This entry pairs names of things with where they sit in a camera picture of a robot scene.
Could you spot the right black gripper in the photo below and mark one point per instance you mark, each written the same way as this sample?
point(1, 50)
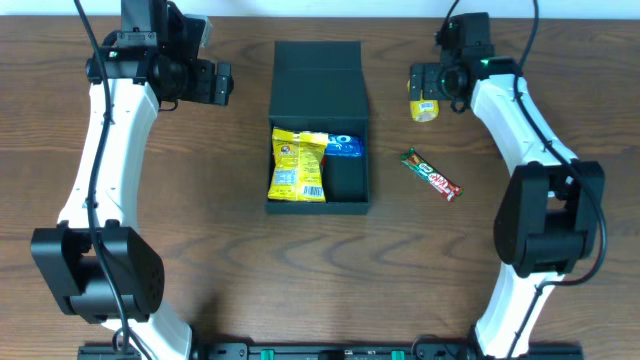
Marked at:
point(420, 81)

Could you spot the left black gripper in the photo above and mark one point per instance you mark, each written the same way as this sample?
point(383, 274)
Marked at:
point(220, 81)

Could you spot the yellow plastic jar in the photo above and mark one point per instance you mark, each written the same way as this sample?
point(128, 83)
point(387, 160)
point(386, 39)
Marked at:
point(423, 107)

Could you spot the black gift box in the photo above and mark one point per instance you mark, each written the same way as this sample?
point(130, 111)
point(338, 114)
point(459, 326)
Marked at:
point(319, 86)

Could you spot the red green KitKat bar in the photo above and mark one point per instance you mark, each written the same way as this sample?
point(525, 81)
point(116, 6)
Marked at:
point(447, 189)

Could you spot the blue Oreo cookie pack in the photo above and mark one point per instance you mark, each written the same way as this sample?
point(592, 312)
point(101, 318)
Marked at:
point(344, 146)

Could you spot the yellow snack bag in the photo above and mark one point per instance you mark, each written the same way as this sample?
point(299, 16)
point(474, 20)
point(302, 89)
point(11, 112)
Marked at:
point(298, 157)

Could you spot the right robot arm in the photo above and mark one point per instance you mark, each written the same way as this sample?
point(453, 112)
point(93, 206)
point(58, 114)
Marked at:
point(550, 216)

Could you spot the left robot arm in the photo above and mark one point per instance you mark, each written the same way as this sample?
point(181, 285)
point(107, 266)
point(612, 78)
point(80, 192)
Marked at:
point(94, 260)

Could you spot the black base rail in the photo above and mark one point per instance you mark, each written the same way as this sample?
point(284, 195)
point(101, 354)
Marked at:
point(330, 352)

